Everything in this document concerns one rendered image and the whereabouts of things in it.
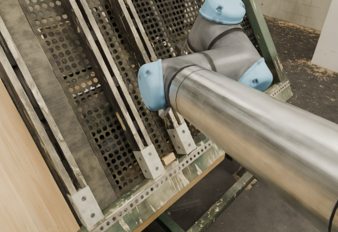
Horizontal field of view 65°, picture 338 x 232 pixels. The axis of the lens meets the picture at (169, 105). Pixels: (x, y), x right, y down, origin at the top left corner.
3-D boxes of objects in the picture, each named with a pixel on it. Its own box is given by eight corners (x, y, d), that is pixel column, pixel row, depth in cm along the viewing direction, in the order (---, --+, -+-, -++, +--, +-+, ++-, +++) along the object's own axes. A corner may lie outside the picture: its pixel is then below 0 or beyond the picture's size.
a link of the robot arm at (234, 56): (211, 113, 46) (185, 64, 50) (262, 97, 49) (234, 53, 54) (229, 88, 39) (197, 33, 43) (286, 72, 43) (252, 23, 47)
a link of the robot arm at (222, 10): (223, 20, 43) (200, -15, 46) (197, 64, 52) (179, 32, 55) (258, 17, 46) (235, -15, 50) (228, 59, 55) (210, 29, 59)
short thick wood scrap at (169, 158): (163, 165, 115) (166, 165, 114) (160, 159, 115) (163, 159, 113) (173, 158, 118) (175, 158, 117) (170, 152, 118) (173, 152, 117)
